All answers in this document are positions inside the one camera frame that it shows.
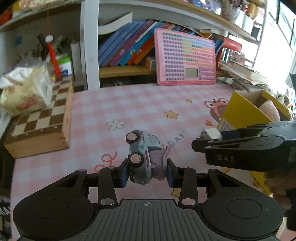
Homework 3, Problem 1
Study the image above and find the yellow cardboard box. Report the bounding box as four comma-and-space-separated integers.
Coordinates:
217, 89, 293, 196

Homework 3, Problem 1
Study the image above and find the stack of papers and books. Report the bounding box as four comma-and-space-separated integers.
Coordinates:
218, 61, 271, 92

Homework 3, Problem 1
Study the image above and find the red white pen toy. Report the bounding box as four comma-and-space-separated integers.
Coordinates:
45, 35, 61, 78

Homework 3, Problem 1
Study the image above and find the red book on shelf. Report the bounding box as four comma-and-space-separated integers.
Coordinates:
223, 37, 242, 52

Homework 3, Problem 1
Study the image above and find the white power adapter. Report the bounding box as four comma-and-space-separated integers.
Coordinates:
200, 128, 223, 141

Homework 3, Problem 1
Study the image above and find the white wooden bookshelf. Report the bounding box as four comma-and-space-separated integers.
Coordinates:
1, 1, 262, 90

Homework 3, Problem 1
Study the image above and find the floral tissue box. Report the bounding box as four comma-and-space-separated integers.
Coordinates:
1, 59, 53, 116

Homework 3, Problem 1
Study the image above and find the green white jar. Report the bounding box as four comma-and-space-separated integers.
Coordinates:
57, 54, 72, 77

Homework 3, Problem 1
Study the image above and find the wooden chess board box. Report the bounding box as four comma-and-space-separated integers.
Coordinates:
4, 75, 74, 159

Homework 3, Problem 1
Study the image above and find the pink checkered tablecloth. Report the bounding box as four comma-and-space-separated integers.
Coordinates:
10, 82, 278, 241

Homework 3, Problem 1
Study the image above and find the row of blue books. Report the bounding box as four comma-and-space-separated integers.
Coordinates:
98, 19, 195, 67

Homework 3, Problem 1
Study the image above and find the pink plush pig toy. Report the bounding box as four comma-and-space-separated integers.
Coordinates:
259, 100, 280, 121

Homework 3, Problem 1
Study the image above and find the pink keyboard learning tablet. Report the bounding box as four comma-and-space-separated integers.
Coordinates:
154, 28, 216, 86

